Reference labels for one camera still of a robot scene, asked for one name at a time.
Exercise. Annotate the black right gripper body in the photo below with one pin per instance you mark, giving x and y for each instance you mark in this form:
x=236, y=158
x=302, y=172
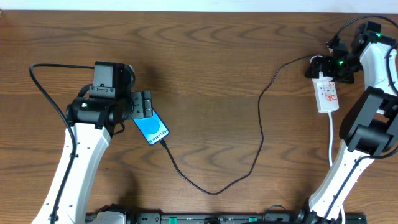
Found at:
x=325, y=69

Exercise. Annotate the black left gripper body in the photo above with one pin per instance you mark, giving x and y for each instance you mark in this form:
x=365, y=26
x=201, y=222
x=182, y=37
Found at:
x=141, y=104

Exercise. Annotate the blue Galaxy smartphone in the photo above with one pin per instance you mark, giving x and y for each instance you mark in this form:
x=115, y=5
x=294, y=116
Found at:
x=153, y=129

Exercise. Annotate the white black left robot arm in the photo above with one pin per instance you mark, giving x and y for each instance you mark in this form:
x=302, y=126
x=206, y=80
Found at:
x=90, y=121

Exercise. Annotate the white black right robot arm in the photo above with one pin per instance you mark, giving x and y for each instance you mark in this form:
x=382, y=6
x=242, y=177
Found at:
x=369, y=130

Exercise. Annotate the white USB charger adapter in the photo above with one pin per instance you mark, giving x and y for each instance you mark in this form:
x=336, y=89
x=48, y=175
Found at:
x=316, y=56

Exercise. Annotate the white power strip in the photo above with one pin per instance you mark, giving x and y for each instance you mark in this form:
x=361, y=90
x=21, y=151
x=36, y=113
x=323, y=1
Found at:
x=325, y=94

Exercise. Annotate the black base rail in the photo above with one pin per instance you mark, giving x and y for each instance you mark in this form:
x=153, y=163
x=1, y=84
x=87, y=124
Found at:
x=156, y=218

